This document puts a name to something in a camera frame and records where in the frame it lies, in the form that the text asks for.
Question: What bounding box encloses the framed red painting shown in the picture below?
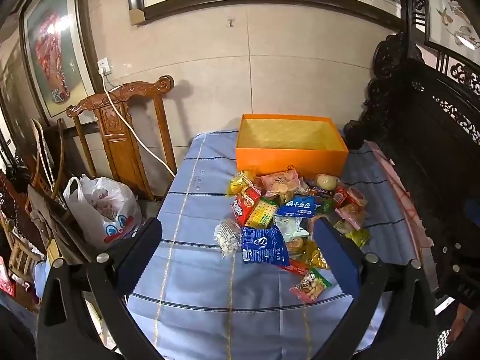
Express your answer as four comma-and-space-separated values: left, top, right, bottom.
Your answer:
19, 0, 99, 125

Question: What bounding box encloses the brown cloth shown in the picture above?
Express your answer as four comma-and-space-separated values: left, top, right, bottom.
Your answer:
27, 185, 89, 265

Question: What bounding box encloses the dark carved wooden furniture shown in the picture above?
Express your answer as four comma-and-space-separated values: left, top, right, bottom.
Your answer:
343, 0, 480, 301

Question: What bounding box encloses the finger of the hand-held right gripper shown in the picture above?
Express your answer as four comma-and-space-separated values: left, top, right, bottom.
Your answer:
427, 232, 474, 289

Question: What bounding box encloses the blue striped tablecloth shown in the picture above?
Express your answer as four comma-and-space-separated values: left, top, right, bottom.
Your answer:
125, 130, 421, 360

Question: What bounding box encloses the white plastic bag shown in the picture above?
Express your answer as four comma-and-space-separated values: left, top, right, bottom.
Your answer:
62, 175, 143, 247

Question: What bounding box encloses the framed bird painting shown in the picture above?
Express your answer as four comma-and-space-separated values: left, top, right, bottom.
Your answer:
423, 0, 480, 61

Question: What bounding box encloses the pile of mixed snack packets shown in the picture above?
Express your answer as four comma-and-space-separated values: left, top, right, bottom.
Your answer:
214, 168, 372, 304

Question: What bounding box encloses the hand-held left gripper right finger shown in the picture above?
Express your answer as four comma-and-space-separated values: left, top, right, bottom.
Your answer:
313, 217, 439, 360

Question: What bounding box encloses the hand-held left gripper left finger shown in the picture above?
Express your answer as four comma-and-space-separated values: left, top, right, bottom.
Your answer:
35, 217, 163, 360

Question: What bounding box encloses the carved wooden chair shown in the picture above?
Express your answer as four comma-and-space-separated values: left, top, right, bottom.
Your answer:
66, 75, 178, 201

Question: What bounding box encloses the white power cable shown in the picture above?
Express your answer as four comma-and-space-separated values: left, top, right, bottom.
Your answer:
100, 68, 176, 176

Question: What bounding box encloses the bamboo chair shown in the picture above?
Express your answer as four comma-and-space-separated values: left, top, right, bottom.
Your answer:
0, 118, 70, 282

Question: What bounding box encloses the orange cardboard box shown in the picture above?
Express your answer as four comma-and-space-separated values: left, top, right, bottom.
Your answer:
235, 113, 350, 178

